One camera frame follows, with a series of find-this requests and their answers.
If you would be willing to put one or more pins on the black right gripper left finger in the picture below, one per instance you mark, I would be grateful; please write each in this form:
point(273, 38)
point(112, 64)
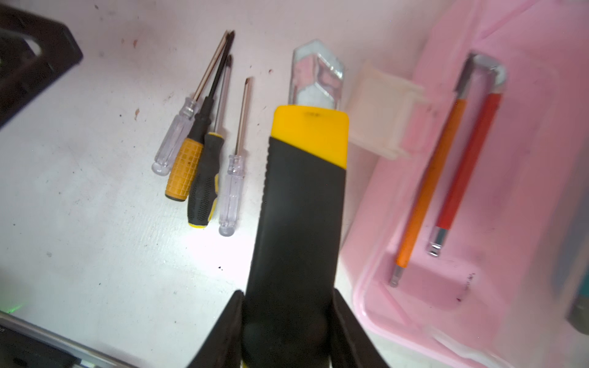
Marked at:
point(223, 346)

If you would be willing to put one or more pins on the yellow black utility knife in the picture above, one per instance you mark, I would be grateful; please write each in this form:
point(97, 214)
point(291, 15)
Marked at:
point(290, 286)

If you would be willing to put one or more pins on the yellow black screwdriver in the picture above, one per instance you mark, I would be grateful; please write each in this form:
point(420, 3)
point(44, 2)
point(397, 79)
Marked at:
point(205, 187)

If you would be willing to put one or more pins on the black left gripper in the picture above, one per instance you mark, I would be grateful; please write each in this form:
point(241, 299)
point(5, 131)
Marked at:
point(35, 52)

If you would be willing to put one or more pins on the orange handled hex key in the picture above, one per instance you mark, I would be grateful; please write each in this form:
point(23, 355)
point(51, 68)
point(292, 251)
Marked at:
point(432, 174)

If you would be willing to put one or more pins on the orange handled screwdriver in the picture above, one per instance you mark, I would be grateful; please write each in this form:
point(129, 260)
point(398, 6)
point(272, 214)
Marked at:
point(185, 165)

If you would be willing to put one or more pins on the clear handled screwdriver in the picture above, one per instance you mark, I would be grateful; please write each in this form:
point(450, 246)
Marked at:
point(232, 191)
point(183, 121)

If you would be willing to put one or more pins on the pink plastic tool box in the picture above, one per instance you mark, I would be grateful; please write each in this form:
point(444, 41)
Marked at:
point(515, 258)

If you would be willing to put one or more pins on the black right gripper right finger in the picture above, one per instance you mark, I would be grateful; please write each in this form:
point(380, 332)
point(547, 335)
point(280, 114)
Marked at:
point(349, 345)

